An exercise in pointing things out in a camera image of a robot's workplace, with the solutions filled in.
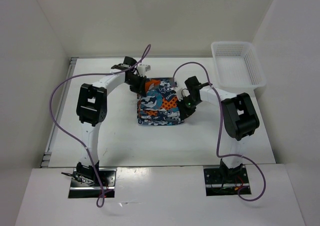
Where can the white plastic basket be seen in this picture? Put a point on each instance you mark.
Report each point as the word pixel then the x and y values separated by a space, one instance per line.
pixel 237 65

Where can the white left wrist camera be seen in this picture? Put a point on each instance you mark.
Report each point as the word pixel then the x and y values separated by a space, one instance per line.
pixel 143 69

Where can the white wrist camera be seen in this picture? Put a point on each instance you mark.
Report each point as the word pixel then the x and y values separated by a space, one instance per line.
pixel 180 93
pixel 143 69

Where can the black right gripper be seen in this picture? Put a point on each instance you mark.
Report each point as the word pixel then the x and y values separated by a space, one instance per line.
pixel 184 112

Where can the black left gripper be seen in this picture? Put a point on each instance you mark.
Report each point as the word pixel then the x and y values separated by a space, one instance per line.
pixel 140 88

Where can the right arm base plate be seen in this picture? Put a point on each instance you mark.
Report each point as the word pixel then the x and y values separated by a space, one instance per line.
pixel 218 185

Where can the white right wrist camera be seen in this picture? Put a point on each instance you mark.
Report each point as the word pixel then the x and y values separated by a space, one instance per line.
pixel 180 93

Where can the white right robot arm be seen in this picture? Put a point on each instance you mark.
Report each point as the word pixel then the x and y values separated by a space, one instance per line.
pixel 239 120

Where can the colourful patterned shorts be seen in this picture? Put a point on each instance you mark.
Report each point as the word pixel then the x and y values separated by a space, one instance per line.
pixel 159 107

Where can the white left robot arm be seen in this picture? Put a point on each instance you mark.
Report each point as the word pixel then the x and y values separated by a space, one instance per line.
pixel 92 109

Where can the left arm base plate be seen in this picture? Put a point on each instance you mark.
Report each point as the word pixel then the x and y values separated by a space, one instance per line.
pixel 81 187

